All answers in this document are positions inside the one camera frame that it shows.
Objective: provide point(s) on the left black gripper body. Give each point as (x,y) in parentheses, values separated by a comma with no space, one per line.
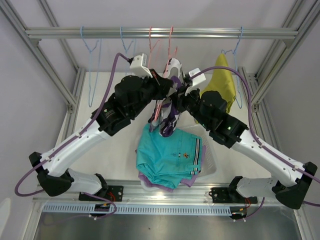
(155,91)

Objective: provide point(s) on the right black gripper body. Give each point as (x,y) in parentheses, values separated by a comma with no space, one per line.
(190,102)

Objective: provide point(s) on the grey purple camouflage trousers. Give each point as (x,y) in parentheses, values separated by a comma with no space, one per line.
(165,115)

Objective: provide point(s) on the pink hanger of camouflage trousers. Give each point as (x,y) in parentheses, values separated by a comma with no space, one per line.
(169,55)

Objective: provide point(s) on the pink hanger of teal trousers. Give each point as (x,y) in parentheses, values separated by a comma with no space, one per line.
(151,46)

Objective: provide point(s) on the blue hanger of purple trousers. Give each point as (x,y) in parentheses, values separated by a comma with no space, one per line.
(129,49)

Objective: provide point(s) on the teal trousers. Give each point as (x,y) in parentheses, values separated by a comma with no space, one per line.
(160,171)

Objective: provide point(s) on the light blue wire hanger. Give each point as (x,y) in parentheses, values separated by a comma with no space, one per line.
(92,86)

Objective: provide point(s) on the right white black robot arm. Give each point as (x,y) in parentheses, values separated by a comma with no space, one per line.
(290,179)

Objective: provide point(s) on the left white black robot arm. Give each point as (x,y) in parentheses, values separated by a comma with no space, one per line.
(131,95)

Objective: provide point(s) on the yellow trousers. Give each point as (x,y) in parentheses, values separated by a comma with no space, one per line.
(222,88)

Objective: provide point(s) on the blue hanger of yellow trousers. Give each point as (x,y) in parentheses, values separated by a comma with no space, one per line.
(238,98)

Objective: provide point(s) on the white plastic basket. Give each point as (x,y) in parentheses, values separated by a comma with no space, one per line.
(209,159)

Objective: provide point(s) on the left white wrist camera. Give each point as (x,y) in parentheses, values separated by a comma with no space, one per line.
(138,66)

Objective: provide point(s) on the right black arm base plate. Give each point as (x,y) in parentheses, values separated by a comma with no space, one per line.
(222,195)

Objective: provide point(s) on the aluminium frame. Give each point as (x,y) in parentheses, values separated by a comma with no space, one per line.
(32,110)

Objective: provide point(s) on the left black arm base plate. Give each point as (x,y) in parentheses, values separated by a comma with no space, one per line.
(113,194)

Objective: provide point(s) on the aluminium hanging rail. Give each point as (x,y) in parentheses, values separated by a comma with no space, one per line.
(264,33)

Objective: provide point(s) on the white slotted cable duct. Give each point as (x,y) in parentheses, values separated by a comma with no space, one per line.
(138,209)

